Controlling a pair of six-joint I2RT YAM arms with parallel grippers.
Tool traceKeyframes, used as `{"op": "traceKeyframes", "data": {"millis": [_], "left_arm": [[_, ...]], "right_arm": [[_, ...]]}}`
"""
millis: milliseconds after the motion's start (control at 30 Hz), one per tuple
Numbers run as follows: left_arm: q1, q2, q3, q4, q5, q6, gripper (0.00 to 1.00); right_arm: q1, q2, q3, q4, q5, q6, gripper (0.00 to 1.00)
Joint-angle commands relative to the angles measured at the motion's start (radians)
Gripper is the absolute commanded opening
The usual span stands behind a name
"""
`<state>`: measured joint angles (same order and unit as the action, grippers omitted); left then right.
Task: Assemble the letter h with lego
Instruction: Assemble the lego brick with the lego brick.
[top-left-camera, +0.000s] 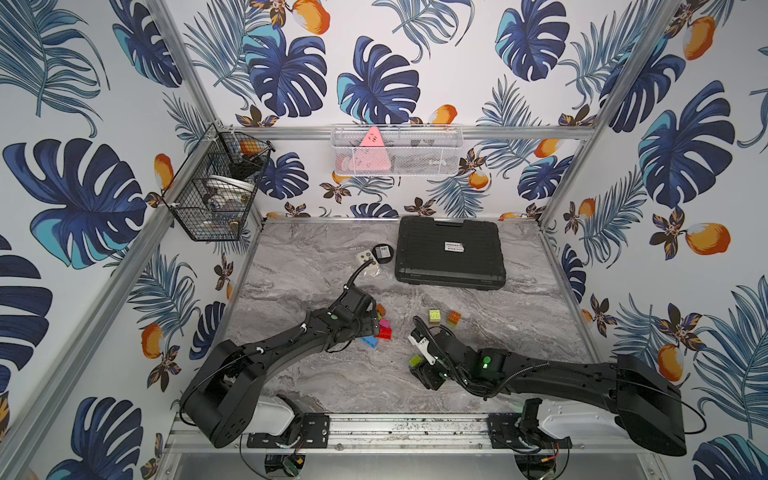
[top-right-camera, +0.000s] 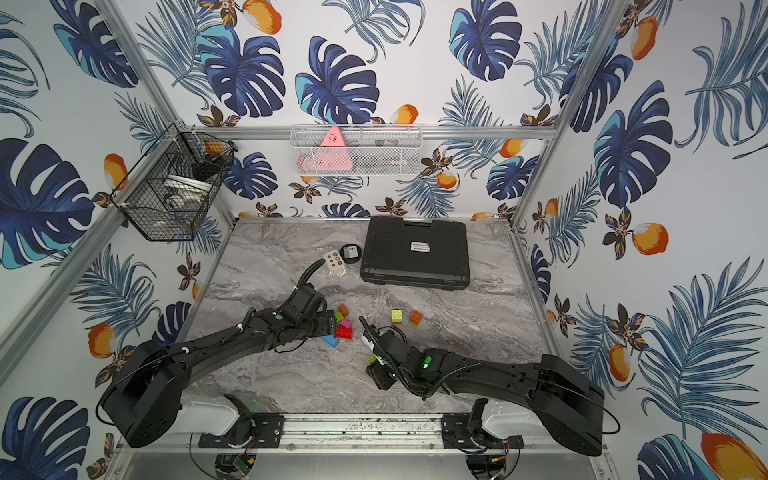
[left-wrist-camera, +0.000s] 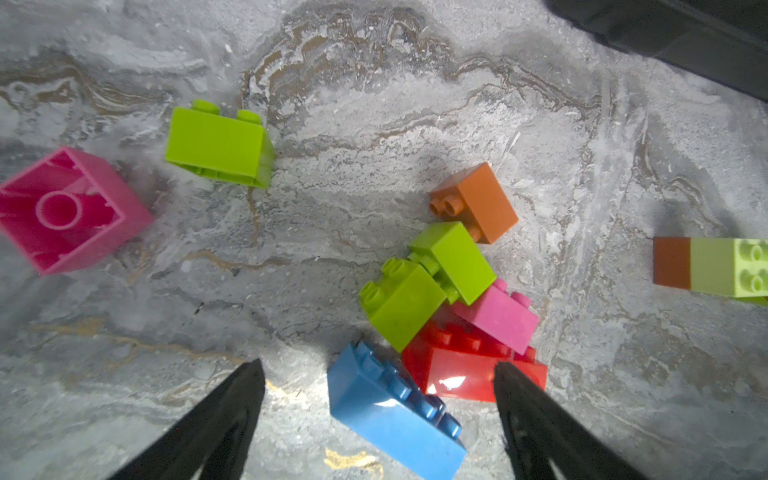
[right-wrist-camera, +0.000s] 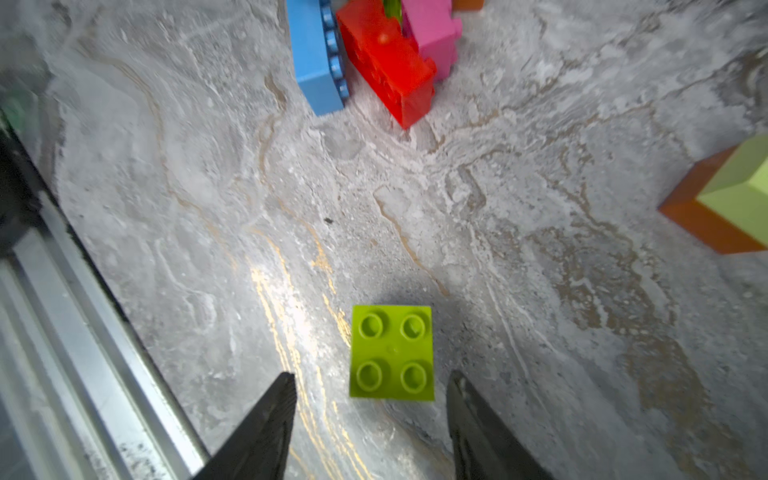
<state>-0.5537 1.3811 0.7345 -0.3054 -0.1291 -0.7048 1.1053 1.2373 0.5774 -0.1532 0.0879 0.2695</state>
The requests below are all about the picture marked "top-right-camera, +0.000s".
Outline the black wire basket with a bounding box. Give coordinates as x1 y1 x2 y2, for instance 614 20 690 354
109 124 238 242

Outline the black plastic tool case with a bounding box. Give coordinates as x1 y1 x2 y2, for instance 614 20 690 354
360 216 471 290

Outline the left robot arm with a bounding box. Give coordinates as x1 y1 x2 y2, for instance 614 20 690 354
96 259 336 448

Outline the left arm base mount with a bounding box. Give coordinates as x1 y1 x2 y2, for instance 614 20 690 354
197 413 285 449

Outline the white remote control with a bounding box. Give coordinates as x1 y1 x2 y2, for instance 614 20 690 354
323 250 346 277

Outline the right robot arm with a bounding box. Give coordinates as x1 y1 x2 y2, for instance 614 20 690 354
359 316 621 457

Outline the clear wall tray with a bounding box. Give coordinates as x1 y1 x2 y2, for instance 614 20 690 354
290 124 423 176

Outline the lime and orange lego stack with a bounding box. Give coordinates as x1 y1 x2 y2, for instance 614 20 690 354
335 304 349 323

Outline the red long lego brick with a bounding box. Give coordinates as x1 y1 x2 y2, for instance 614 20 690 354
334 325 354 340

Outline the black round tape measure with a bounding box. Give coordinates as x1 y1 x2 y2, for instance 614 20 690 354
339 243 362 264

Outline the orange lego brick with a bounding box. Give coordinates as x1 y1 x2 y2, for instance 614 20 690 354
409 311 424 326

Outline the aluminium front rail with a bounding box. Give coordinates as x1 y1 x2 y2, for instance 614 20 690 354
145 403 586 455

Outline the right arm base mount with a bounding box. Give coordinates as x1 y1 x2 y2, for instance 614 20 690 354
440 413 525 454

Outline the pink triangle card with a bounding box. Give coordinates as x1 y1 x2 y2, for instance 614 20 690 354
303 126 354 173

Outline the light blue long lego brick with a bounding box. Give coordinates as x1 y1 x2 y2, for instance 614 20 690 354
322 335 339 348

